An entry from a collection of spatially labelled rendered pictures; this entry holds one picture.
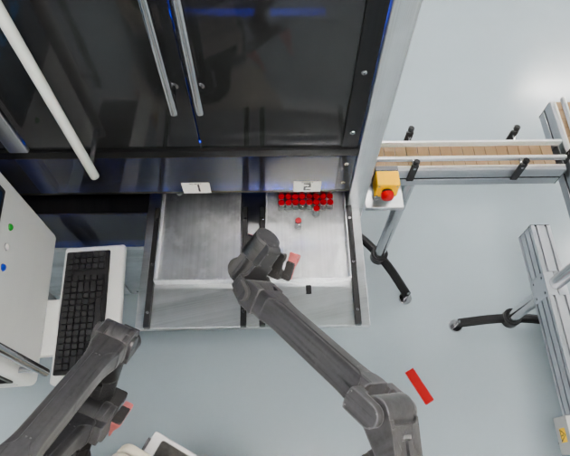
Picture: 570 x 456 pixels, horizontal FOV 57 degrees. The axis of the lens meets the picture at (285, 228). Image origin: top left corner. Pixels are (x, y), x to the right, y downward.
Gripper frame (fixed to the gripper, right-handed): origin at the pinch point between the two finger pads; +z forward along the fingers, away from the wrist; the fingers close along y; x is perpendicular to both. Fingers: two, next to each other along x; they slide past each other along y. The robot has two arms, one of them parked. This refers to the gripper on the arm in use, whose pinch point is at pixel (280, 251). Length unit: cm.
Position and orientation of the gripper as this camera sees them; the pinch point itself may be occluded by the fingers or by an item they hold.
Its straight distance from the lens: 129.8
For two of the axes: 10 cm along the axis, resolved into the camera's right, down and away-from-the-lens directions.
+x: -2.4, 9.2, 3.2
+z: 4.6, -1.8, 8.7
